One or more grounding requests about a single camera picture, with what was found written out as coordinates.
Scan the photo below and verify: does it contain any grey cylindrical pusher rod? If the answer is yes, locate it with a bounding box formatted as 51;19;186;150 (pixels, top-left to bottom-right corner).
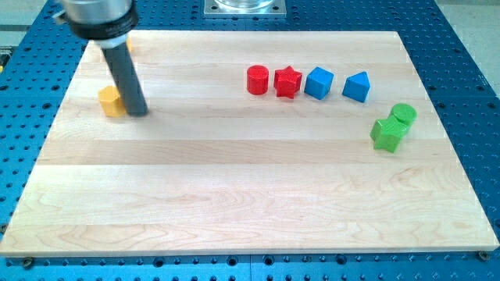
101;41;148;116

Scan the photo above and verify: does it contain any yellow hexagon block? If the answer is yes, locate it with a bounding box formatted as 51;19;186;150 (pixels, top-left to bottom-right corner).
98;86;127;117

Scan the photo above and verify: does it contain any yellow block behind arm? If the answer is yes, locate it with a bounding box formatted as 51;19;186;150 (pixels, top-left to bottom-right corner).
126;37;133;52

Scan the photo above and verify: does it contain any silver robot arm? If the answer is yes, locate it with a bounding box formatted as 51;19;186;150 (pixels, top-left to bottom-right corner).
52;0;148;116

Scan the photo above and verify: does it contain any red cylinder block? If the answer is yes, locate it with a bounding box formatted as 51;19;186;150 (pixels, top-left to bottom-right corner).
247;65;269;95

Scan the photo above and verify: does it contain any light wooden board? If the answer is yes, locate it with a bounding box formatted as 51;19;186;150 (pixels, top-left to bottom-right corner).
1;30;499;258

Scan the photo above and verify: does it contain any red star block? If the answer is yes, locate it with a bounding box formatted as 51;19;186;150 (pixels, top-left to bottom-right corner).
273;66;302;99

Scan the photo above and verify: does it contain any blue cube block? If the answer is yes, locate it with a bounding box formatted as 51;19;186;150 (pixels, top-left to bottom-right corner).
304;66;334;100

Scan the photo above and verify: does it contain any blue triangular prism block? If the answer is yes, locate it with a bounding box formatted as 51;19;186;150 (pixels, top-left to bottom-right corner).
342;71;370;103

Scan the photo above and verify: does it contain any green star block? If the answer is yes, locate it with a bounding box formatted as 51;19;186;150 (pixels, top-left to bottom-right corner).
370;116;409;153

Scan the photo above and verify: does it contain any green cylinder block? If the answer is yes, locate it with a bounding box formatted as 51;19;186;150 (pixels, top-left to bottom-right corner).
389;103;417;134

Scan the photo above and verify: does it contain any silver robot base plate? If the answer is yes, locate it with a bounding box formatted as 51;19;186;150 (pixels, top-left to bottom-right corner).
203;0;287;19

